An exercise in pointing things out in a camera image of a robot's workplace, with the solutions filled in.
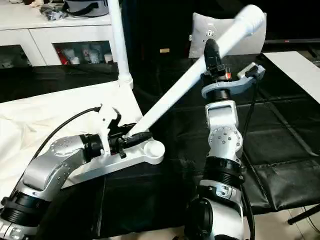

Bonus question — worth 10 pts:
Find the black metal bench leg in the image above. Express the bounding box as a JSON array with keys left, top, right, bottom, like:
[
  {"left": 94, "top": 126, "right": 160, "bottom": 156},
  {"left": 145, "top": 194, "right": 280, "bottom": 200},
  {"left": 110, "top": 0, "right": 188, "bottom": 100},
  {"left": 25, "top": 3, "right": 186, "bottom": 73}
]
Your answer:
[{"left": 287, "top": 203, "right": 320, "bottom": 226}]

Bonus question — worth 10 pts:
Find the black cabinet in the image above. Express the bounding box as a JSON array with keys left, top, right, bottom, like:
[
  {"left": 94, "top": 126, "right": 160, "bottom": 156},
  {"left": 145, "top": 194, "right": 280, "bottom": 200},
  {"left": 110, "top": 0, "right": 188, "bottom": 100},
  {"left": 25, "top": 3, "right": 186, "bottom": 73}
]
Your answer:
[{"left": 114, "top": 0, "right": 196, "bottom": 76}]

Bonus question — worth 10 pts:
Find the white plastic table leg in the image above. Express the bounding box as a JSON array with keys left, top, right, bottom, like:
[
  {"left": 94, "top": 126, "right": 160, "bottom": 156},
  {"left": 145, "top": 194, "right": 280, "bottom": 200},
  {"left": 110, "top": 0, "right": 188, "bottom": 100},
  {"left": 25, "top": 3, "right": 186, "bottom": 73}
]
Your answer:
[
  {"left": 107, "top": 0, "right": 134, "bottom": 91},
  {"left": 130, "top": 5, "right": 265, "bottom": 137}
]

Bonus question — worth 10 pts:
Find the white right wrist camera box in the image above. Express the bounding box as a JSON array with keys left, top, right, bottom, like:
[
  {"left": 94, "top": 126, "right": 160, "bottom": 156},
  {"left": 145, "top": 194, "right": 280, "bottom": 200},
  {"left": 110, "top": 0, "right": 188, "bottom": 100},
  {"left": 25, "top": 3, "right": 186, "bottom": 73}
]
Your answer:
[{"left": 200, "top": 62, "right": 266, "bottom": 101}]

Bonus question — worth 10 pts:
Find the dark gear on cabinet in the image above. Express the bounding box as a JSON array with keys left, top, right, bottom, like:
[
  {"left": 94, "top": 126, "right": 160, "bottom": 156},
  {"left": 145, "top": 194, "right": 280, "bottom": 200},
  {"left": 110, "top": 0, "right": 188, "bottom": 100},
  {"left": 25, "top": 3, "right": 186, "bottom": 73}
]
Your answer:
[{"left": 40, "top": 0, "right": 110, "bottom": 21}]

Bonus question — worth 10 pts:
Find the white cabinet with glass doors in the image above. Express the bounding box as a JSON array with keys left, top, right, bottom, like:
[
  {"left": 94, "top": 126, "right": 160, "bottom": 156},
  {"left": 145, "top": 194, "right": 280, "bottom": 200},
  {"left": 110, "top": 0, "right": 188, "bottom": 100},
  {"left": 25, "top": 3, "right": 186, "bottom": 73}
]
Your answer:
[{"left": 0, "top": 10, "right": 117, "bottom": 68}]

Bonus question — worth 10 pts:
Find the grey cushion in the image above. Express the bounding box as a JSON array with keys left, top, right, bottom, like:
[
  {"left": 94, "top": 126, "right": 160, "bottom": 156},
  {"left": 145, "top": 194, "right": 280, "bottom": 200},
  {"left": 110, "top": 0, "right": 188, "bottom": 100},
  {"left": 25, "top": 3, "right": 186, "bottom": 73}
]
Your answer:
[{"left": 188, "top": 12, "right": 268, "bottom": 59}]

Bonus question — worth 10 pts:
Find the white plastic table top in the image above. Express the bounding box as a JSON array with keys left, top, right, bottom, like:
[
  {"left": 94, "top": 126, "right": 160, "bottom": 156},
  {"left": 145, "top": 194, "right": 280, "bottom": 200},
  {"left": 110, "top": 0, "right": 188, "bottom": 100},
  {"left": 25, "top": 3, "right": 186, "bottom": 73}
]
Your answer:
[{"left": 0, "top": 80, "right": 166, "bottom": 202}]

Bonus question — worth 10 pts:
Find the white board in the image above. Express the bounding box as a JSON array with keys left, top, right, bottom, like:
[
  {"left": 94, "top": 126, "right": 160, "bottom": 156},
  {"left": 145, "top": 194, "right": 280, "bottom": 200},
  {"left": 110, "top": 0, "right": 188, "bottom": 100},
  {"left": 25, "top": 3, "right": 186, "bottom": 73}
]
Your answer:
[{"left": 264, "top": 51, "right": 320, "bottom": 104}]

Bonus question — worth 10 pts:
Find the black work mat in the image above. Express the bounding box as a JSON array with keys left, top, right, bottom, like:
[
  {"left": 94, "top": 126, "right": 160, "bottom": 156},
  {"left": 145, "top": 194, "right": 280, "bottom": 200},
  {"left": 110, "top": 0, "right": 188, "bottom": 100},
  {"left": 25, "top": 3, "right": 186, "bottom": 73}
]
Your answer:
[{"left": 0, "top": 52, "right": 320, "bottom": 240}]

